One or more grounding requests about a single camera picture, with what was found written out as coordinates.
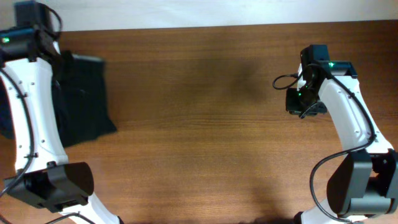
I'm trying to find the black shorts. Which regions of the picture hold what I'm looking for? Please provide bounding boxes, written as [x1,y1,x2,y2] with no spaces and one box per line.
[52,50,117,148]

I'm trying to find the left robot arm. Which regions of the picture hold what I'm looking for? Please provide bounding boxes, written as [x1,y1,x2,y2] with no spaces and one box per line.
[1,1,121,223]

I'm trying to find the black cable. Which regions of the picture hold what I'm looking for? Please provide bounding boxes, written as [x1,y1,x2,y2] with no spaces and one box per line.
[0,2,97,224]
[272,63,377,224]

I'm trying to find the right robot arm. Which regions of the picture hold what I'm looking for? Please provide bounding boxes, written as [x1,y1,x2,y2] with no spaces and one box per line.
[285,45,397,224]

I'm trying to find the navy folded garment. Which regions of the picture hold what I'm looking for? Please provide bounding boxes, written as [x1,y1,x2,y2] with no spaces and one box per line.
[0,81,15,139]

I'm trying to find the right black cable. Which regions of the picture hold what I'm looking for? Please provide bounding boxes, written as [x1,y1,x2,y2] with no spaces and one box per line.
[272,63,377,224]

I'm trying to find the left black cable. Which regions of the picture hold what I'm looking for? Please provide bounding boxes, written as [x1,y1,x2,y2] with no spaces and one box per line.
[0,2,97,224]

